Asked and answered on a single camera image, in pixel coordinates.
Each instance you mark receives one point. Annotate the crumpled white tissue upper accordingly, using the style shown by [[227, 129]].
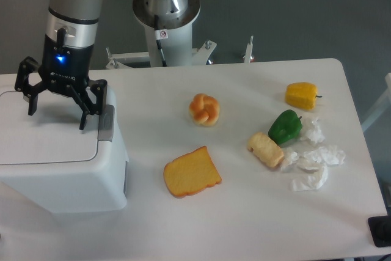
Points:
[[311, 131]]

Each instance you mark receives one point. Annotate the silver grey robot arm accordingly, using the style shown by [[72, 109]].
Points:
[[70, 37]]

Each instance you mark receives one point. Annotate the crumpled white tissue middle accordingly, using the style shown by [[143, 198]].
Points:
[[323, 156]]

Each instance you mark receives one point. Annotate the crumpled white tissue left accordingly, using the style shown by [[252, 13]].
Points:
[[290, 158]]

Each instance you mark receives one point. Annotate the white frame at right edge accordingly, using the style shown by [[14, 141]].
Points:
[[378, 108]]

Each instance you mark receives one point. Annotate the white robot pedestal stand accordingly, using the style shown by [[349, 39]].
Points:
[[166, 48]]

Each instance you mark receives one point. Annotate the yellow corn piece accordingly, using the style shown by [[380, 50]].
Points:
[[302, 95]]

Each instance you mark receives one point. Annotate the black device at table edge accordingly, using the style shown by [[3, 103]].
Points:
[[380, 230]]

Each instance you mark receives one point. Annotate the crumpled white tissue lower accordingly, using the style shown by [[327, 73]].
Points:
[[310, 182]]

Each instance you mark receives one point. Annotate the green bell pepper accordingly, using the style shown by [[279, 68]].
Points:
[[286, 127]]

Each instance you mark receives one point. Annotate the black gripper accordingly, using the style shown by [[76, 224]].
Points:
[[64, 70]]

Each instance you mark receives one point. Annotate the orange toast slice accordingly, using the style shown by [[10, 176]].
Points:
[[191, 173]]

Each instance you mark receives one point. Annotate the knotted bread roll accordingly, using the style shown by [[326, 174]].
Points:
[[204, 110]]

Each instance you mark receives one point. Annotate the pale yellow waffle pastry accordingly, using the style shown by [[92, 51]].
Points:
[[265, 149]]

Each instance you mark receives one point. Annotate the white plastic trash can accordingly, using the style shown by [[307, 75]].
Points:
[[97, 184]]

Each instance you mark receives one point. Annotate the crumpled white tissue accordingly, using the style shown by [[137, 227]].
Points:
[[311, 131], [290, 158], [310, 182], [323, 156]]

